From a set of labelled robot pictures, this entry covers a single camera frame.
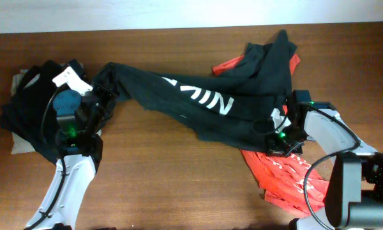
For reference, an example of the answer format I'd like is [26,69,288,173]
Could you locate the black Nike t-shirt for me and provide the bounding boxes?
[93,30,297,151]

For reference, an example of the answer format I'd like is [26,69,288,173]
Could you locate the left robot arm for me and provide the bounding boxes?
[26,82,119,229]

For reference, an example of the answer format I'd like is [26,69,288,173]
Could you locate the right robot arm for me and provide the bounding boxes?
[266,90,383,230]

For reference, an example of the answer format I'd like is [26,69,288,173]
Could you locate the red printed t-shirt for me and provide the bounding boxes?
[212,55,329,218]

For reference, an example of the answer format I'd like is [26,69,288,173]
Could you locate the folded black garment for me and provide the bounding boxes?
[0,61,63,164]

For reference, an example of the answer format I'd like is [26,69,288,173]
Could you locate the folded beige garment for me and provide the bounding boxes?
[10,62,102,155]

